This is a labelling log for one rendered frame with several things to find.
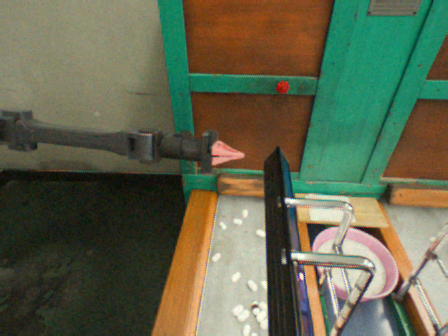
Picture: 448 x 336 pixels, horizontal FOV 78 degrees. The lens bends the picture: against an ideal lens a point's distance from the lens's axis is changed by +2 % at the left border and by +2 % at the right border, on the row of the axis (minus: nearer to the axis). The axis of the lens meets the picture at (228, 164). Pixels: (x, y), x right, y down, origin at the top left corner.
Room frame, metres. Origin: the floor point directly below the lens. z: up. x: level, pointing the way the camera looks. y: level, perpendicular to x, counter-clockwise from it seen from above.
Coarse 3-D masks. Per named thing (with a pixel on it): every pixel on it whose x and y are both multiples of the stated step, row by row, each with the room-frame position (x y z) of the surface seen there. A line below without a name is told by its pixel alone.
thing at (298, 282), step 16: (272, 160) 0.66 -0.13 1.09; (272, 176) 0.59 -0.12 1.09; (288, 176) 0.61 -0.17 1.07; (272, 192) 0.53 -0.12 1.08; (288, 192) 0.53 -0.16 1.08; (272, 208) 0.48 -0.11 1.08; (272, 224) 0.43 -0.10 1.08; (288, 224) 0.40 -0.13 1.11; (272, 240) 0.38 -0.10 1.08; (288, 240) 0.36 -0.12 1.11; (272, 256) 0.35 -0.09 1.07; (288, 256) 0.32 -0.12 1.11; (272, 272) 0.31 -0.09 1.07; (288, 272) 0.29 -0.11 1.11; (304, 272) 0.32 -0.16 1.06; (272, 288) 0.28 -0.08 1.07; (288, 288) 0.26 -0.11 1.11; (304, 288) 0.28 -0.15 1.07; (272, 304) 0.25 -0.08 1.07; (288, 304) 0.23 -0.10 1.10; (304, 304) 0.24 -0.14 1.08; (272, 320) 0.22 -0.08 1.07; (288, 320) 0.21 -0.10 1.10; (304, 320) 0.21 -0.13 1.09
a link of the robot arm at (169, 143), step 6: (168, 138) 0.58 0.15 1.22; (174, 138) 0.58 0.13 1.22; (180, 138) 0.58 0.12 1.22; (162, 144) 0.56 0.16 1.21; (168, 144) 0.56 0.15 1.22; (174, 144) 0.56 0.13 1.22; (180, 144) 0.56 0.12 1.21; (162, 150) 0.55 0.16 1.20; (168, 150) 0.55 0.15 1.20; (174, 150) 0.55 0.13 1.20; (180, 150) 0.56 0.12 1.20; (162, 156) 0.56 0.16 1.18; (168, 156) 0.55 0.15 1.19; (174, 156) 0.55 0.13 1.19; (180, 156) 0.55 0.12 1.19
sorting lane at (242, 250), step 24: (216, 216) 0.75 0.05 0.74; (240, 216) 0.75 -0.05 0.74; (264, 216) 0.76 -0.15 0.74; (216, 240) 0.64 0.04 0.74; (240, 240) 0.64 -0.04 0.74; (264, 240) 0.64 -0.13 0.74; (216, 264) 0.54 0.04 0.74; (240, 264) 0.54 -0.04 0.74; (264, 264) 0.54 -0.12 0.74; (216, 288) 0.46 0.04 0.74; (240, 288) 0.46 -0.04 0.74; (216, 312) 0.38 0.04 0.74
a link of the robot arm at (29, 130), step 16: (16, 112) 0.65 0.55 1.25; (32, 128) 0.63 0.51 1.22; (48, 128) 0.62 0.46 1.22; (64, 128) 0.62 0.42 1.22; (80, 128) 0.63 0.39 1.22; (96, 128) 0.64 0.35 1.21; (32, 144) 0.64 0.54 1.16; (64, 144) 0.60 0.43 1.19; (80, 144) 0.59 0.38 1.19; (96, 144) 0.58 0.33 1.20; (112, 144) 0.58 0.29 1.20; (128, 144) 0.58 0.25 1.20; (144, 144) 0.57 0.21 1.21; (144, 160) 0.55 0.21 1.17
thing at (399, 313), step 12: (444, 228) 0.44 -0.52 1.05; (444, 240) 0.43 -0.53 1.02; (432, 252) 0.43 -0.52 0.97; (420, 264) 0.43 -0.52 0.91; (408, 276) 0.44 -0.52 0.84; (420, 276) 0.42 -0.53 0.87; (444, 276) 0.37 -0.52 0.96; (408, 288) 0.43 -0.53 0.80; (420, 288) 0.40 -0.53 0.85; (396, 300) 0.43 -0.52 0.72; (396, 312) 0.40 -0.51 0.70; (432, 312) 0.34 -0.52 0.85; (396, 324) 0.38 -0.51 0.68; (408, 324) 0.36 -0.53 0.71; (444, 324) 0.29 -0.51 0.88
